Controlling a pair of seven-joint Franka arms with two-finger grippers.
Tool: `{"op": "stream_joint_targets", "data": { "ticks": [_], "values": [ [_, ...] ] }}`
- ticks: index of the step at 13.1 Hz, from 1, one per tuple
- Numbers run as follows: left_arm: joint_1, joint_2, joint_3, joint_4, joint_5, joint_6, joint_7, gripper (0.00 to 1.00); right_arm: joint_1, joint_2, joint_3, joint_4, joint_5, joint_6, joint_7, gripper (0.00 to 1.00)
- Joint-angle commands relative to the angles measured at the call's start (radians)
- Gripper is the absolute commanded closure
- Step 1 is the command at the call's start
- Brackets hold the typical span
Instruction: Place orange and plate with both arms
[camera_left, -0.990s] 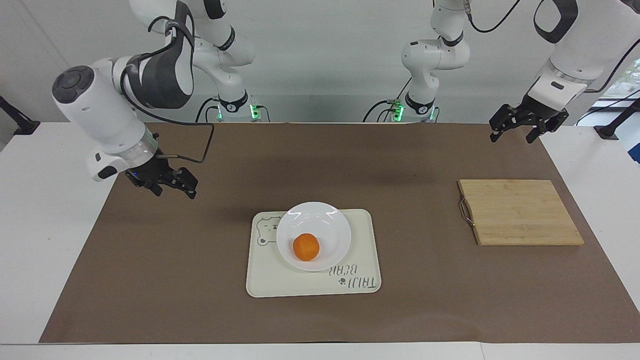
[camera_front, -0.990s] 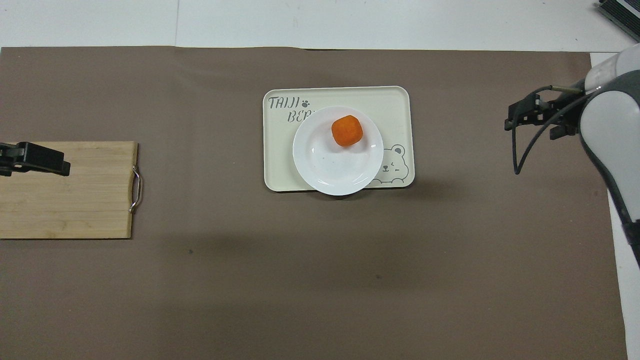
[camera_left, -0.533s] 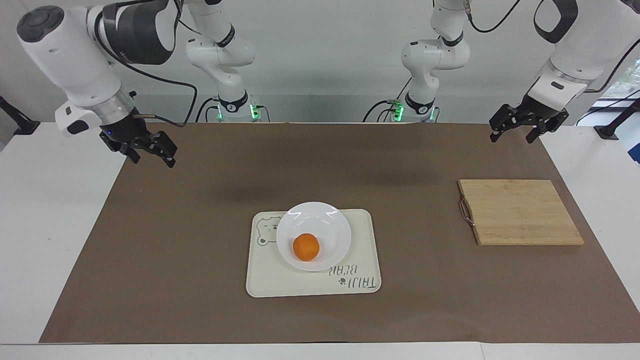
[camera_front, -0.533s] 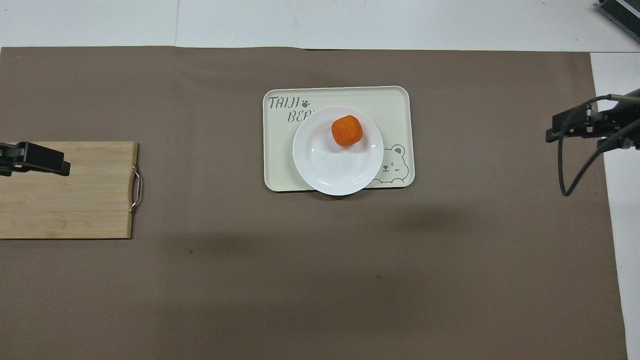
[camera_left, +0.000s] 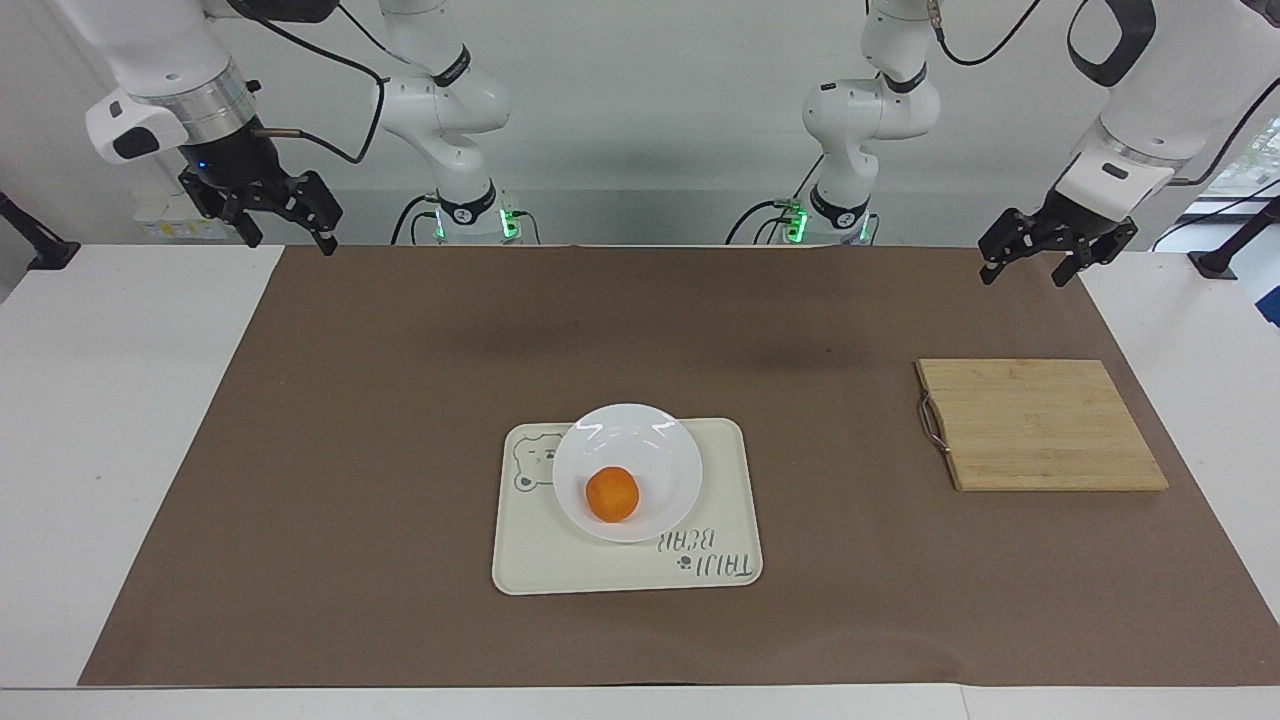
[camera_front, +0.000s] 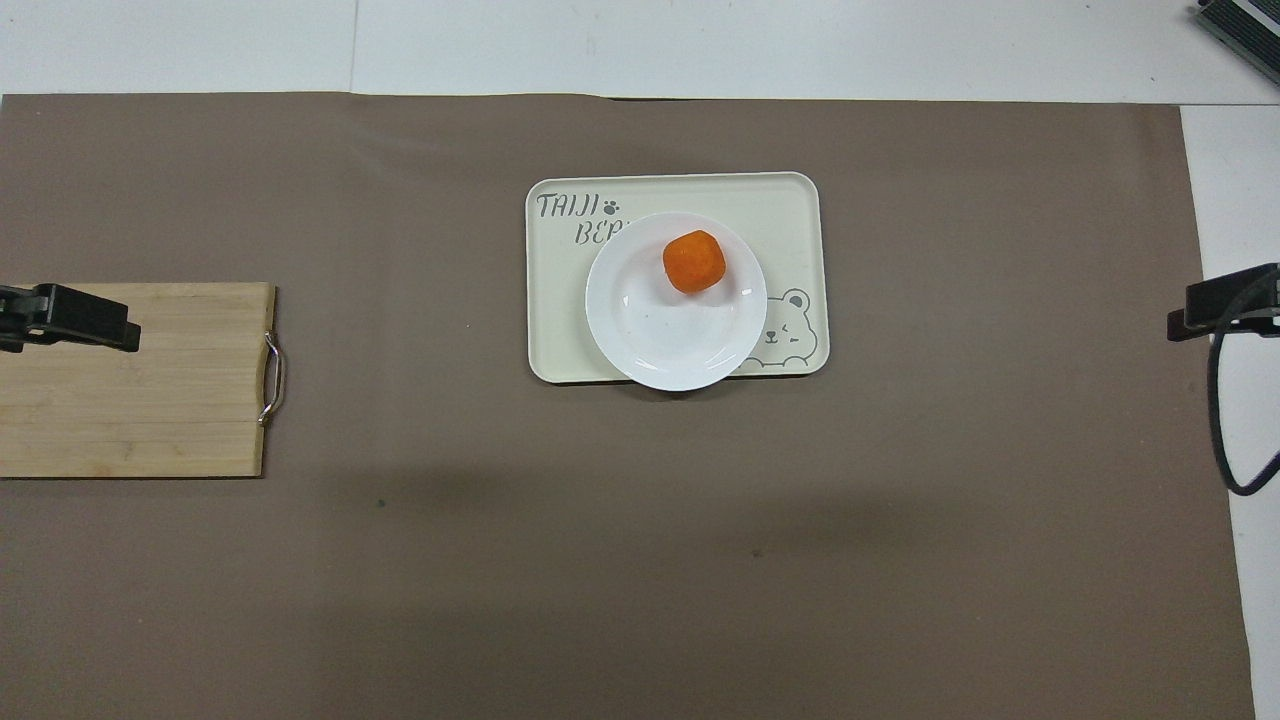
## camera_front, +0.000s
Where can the white round plate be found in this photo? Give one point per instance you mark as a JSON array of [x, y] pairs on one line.
[[660, 335]]

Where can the dark device corner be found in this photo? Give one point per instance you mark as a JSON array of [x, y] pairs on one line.
[[1250, 30]]

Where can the orange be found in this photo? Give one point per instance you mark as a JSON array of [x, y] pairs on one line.
[[694, 261]]

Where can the cream tray with bear print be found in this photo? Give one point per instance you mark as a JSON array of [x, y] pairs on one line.
[[790, 220]]

